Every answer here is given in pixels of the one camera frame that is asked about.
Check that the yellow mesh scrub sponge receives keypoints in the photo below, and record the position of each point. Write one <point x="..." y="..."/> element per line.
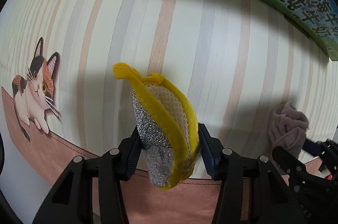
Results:
<point x="167" y="126"/>

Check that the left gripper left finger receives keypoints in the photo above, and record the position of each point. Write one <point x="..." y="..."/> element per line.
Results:
<point x="70" y="200"/>

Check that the purple cloth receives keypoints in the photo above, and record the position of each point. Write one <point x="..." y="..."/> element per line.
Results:
<point x="287" y="128"/>

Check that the striped tablecloth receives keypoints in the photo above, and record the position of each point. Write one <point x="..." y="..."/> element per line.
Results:
<point x="235" y="60"/>

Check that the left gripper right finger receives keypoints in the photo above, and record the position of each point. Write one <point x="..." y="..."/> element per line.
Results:
<point x="252" y="190"/>

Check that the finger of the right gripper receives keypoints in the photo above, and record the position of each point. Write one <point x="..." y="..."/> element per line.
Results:
<point x="326" y="151"/>
<point x="296" y="171"/>

